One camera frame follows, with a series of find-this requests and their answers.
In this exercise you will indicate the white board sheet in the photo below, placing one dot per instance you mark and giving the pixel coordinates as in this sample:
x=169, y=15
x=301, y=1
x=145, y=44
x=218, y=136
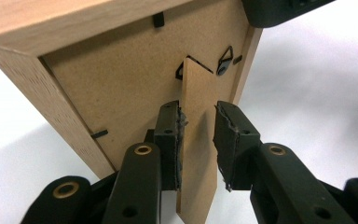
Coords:
x=310, y=93

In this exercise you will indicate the wooden picture frame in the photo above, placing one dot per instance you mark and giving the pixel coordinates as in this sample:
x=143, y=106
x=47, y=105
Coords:
x=121, y=77

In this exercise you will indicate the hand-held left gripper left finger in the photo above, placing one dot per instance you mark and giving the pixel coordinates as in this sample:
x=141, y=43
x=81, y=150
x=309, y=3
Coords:
x=136, y=186

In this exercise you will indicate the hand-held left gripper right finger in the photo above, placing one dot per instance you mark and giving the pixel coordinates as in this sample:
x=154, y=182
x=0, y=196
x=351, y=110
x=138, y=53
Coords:
x=286, y=186

